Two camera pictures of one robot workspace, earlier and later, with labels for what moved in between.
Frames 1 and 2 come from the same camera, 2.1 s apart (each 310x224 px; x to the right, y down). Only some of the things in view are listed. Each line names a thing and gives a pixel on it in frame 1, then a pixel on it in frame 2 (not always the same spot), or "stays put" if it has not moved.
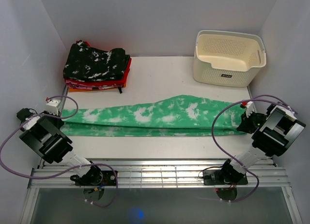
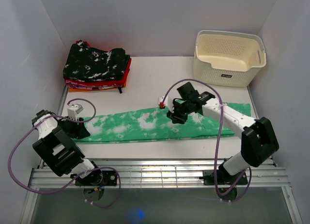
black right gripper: (246, 125) → (176, 118)
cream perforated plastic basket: (229, 58) stays put
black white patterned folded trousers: (83, 63) stays put
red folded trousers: (121, 82) stays put
